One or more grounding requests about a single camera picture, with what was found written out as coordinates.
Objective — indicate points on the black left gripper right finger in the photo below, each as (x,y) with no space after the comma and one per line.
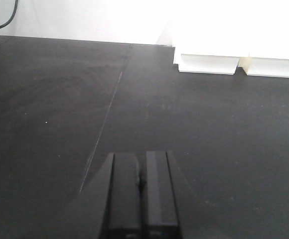
(159,212)

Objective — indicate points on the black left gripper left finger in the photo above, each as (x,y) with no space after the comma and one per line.
(123,206)

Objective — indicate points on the left white storage bin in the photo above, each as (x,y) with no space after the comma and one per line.
(208,36)

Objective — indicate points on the white storage bin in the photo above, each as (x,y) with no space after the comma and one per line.
(268,37)
(208,36)

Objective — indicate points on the middle white storage bin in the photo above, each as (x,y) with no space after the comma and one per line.
(268,37)

